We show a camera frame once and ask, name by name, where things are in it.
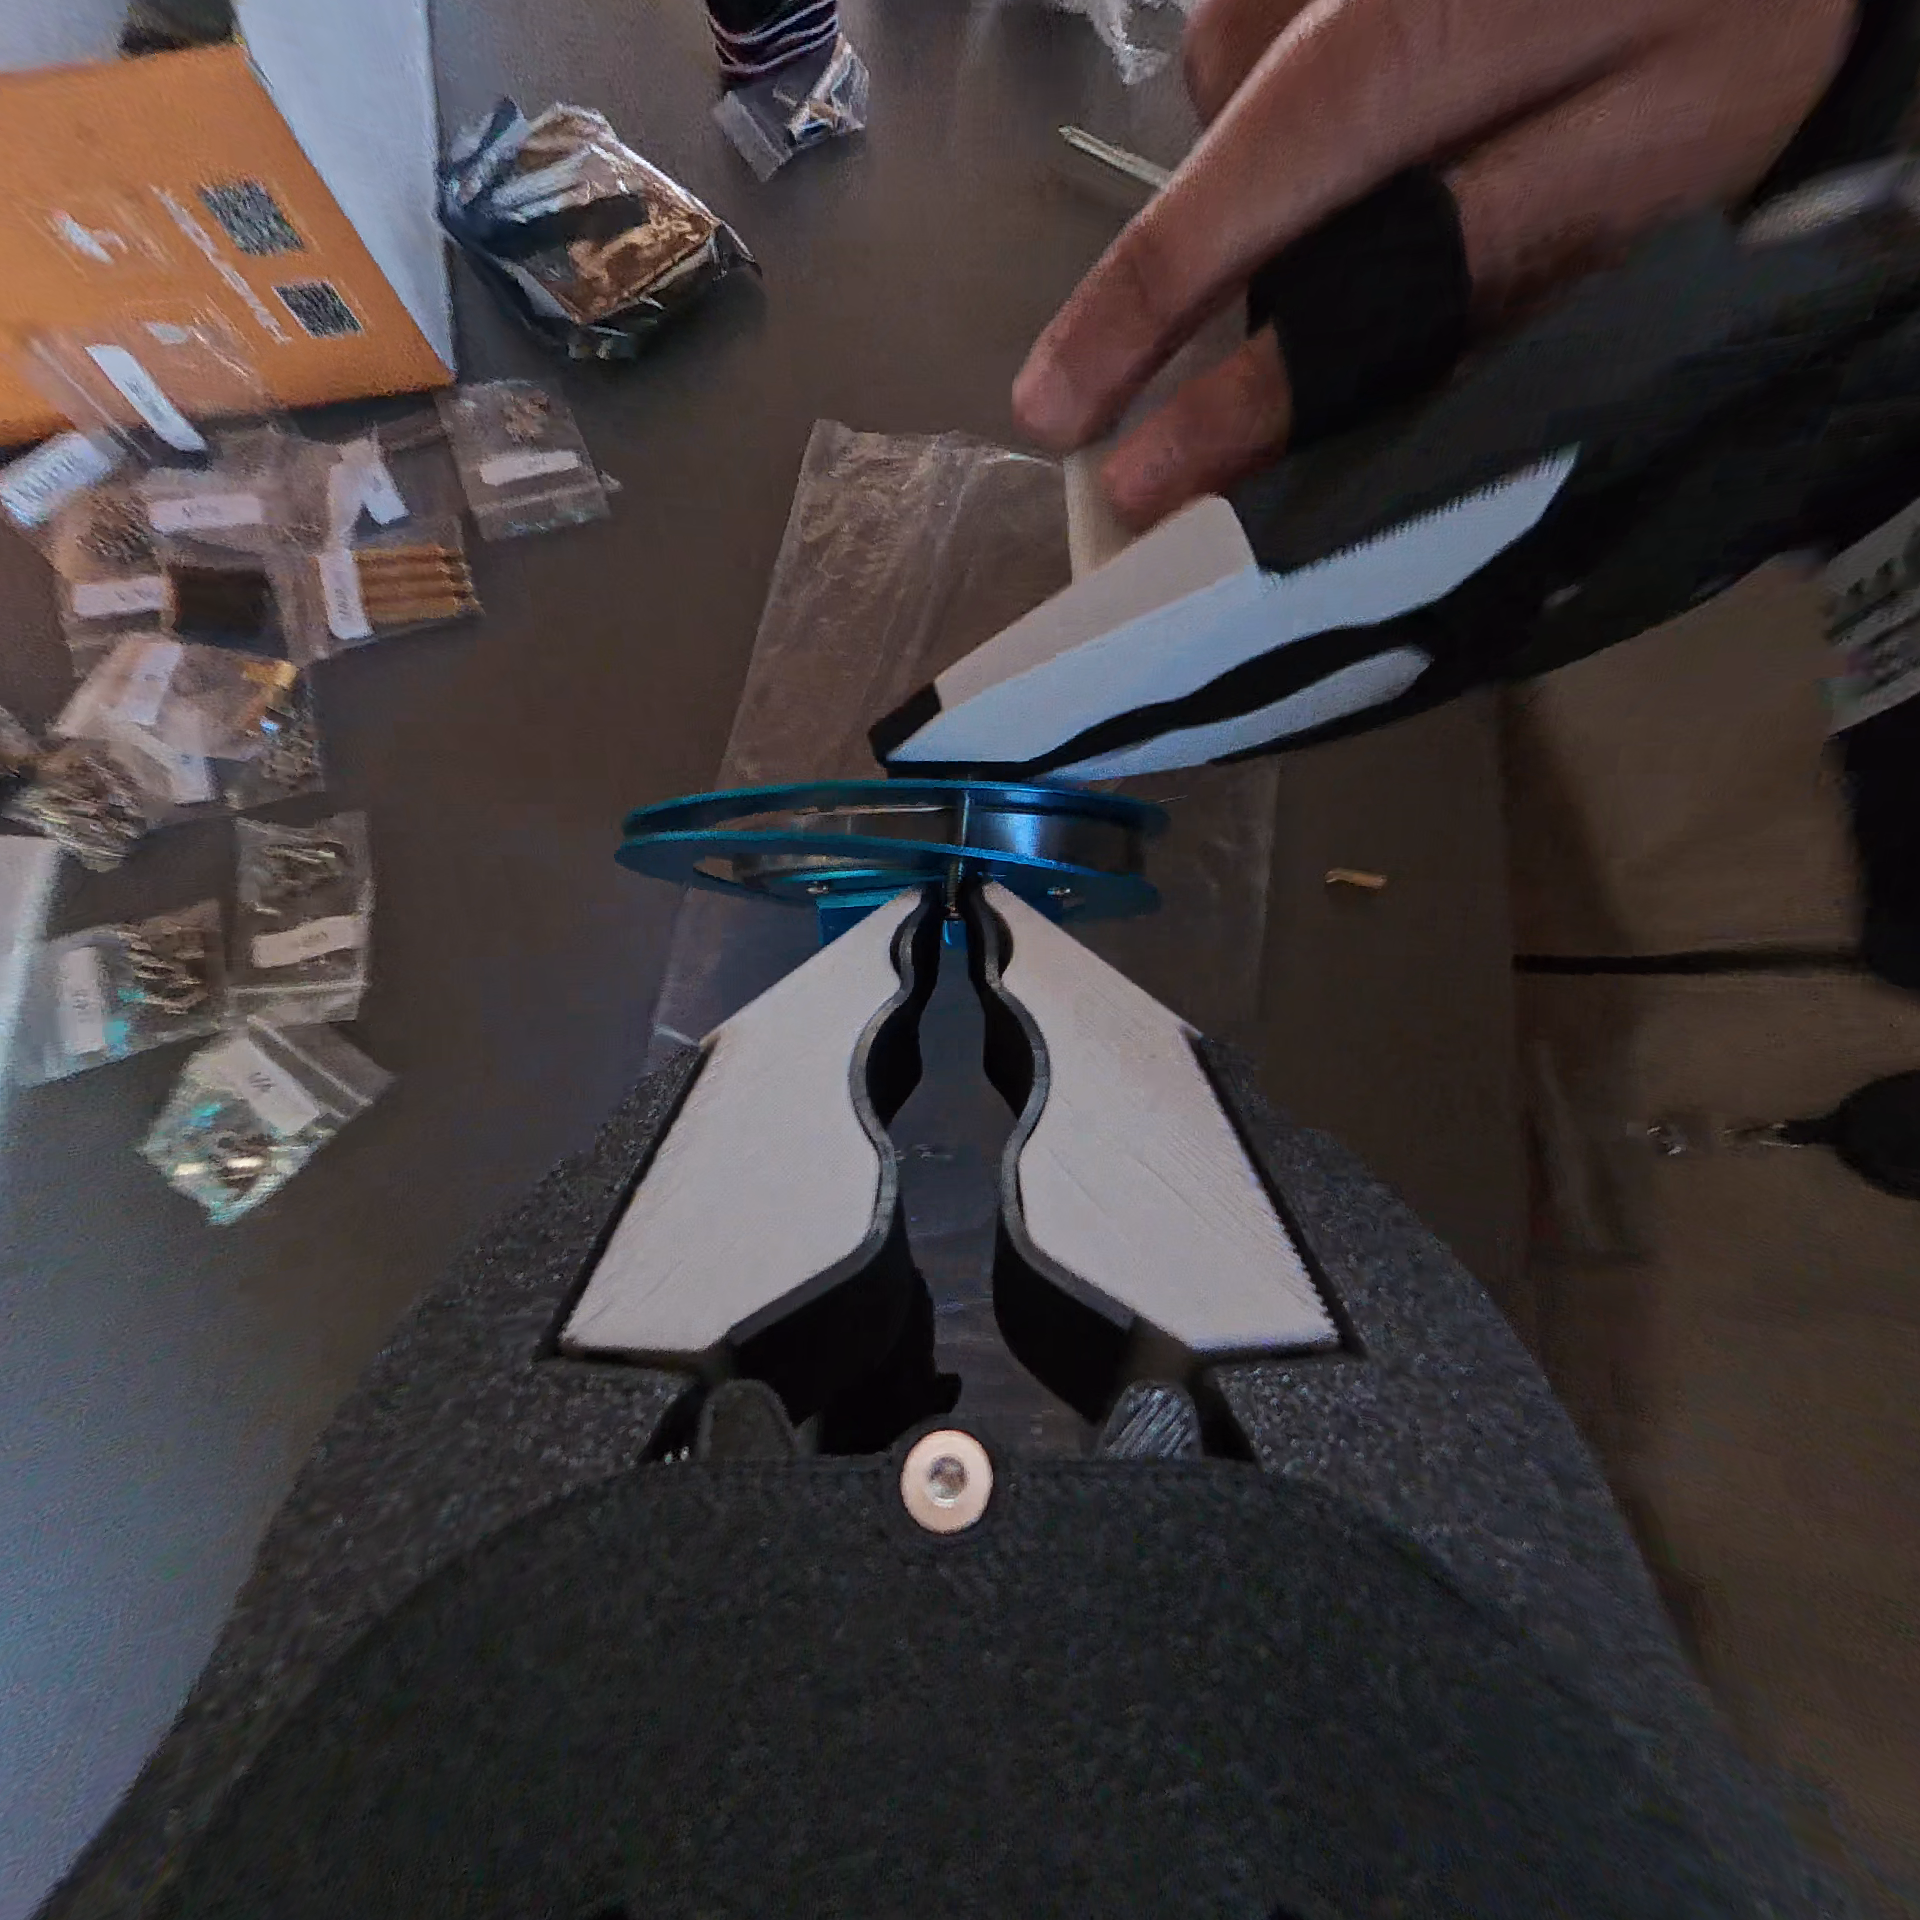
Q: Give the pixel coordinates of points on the black servo motor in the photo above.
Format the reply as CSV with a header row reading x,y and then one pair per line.
x,y
779,44

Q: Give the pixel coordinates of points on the white foam board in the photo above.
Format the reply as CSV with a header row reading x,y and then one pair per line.
x,y
24,962

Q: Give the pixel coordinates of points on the brass hex standoff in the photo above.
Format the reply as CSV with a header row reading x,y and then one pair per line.
x,y
1356,882

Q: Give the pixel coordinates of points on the person's right hand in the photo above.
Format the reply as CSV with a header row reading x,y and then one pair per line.
x,y
1425,106

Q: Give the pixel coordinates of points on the small crumpled clear bag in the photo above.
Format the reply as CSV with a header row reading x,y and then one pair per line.
x,y
1125,38

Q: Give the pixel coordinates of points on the clear plastic bag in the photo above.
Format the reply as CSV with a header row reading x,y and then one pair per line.
x,y
869,599

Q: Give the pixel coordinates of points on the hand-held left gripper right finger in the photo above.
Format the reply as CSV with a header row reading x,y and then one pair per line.
x,y
1170,1186

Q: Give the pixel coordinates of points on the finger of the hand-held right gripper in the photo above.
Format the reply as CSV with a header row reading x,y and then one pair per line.
x,y
1200,630
1290,705

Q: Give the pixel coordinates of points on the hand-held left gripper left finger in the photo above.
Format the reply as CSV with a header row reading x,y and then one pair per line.
x,y
734,1186

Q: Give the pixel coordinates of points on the dark foil parts bag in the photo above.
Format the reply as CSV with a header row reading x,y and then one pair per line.
x,y
600,225

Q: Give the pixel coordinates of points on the orange cardboard box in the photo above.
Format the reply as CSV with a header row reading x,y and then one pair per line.
x,y
148,225

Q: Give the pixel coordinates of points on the pile of small screw bags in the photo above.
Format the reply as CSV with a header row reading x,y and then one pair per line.
x,y
224,750

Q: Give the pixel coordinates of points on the blue disc bearing assembly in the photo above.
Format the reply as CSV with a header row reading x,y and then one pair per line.
x,y
720,820

